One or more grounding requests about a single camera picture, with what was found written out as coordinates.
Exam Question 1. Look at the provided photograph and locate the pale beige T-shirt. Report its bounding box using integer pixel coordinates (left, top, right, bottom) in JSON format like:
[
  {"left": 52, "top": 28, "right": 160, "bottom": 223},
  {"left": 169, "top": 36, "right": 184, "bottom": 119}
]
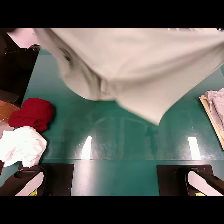
[{"left": 33, "top": 28, "right": 224, "bottom": 126}]

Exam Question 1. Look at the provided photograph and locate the red garment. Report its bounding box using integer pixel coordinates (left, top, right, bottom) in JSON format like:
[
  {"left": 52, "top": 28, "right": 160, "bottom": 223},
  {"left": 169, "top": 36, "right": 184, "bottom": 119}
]
[{"left": 7, "top": 97, "right": 56, "bottom": 134}]

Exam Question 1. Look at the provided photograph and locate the white garment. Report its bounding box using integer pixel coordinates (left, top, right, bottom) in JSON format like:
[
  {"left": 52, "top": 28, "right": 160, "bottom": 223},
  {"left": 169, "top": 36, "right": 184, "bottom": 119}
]
[{"left": 0, "top": 125, "right": 48, "bottom": 169}]

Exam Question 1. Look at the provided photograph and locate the tan garment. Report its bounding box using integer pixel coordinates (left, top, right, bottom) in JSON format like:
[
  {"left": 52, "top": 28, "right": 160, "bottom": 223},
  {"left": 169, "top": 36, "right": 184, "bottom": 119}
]
[{"left": 198, "top": 94, "right": 224, "bottom": 151}]

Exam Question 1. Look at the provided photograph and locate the grey garment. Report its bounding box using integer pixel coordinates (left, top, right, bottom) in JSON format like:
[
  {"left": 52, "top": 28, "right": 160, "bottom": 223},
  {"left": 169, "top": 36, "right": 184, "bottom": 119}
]
[{"left": 204, "top": 87, "right": 224, "bottom": 135}]

